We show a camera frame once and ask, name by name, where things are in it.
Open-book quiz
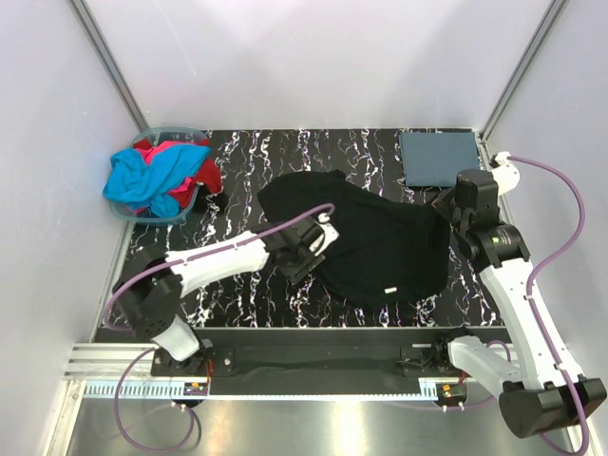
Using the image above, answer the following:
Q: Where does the red t shirt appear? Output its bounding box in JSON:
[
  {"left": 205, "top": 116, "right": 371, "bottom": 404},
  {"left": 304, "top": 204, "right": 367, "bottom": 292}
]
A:
[{"left": 145, "top": 139, "right": 222, "bottom": 210}]

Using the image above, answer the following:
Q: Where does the bright blue t shirt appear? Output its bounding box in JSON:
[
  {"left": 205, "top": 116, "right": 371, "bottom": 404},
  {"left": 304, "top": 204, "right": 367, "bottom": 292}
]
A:
[{"left": 103, "top": 144, "right": 211, "bottom": 218}]

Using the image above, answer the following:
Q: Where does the teal plastic laundry basket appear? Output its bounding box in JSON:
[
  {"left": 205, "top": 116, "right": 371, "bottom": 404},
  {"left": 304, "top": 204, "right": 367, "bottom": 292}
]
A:
[{"left": 108, "top": 127, "right": 211, "bottom": 225}]

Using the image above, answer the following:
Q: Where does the aluminium frame post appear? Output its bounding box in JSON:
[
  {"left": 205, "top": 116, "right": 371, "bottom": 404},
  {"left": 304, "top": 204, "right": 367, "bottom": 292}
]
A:
[
  {"left": 67, "top": 0, "right": 149, "bottom": 132},
  {"left": 479, "top": 0, "right": 569, "bottom": 142}
]

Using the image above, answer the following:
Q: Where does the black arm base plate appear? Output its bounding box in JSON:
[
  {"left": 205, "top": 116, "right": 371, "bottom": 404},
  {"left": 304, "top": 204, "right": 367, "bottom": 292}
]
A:
[{"left": 151, "top": 328, "right": 466, "bottom": 392}]

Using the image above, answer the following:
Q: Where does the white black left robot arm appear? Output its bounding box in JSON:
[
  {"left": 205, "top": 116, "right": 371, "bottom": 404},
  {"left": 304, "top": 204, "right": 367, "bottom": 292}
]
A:
[{"left": 109, "top": 214, "right": 339, "bottom": 376}]

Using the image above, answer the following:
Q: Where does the white slotted cable duct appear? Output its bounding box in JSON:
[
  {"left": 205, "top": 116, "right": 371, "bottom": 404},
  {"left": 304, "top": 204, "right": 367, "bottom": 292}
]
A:
[{"left": 84, "top": 378, "right": 438, "bottom": 402}]

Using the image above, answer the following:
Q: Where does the aluminium frame post right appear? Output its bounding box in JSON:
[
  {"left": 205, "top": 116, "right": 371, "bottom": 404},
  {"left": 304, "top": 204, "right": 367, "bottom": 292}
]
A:
[{"left": 479, "top": 0, "right": 569, "bottom": 142}]

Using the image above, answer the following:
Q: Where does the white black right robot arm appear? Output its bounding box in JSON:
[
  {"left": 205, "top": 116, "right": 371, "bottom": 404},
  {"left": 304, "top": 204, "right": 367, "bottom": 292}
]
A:
[{"left": 430, "top": 152, "right": 607, "bottom": 453}]

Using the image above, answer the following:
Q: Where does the folded grey-blue t shirt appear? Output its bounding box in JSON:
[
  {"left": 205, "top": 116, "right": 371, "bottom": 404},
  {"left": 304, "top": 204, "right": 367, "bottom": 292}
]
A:
[{"left": 399, "top": 131, "right": 479, "bottom": 187}]

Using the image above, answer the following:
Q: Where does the aluminium frame post left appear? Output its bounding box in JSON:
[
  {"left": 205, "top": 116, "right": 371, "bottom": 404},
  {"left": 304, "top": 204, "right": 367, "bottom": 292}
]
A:
[{"left": 67, "top": 0, "right": 149, "bottom": 132}]

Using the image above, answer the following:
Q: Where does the pink t shirt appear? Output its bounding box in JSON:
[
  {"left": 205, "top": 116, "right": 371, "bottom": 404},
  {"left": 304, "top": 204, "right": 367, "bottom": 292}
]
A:
[{"left": 133, "top": 139, "right": 208, "bottom": 218}]

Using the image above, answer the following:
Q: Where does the black t shirt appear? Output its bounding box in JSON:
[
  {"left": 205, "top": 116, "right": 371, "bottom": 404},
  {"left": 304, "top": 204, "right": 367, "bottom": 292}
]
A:
[{"left": 257, "top": 170, "right": 450, "bottom": 312}]

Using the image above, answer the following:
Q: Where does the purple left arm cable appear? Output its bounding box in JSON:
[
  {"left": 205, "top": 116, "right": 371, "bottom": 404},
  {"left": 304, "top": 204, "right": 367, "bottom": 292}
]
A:
[{"left": 102, "top": 202, "right": 336, "bottom": 452}]

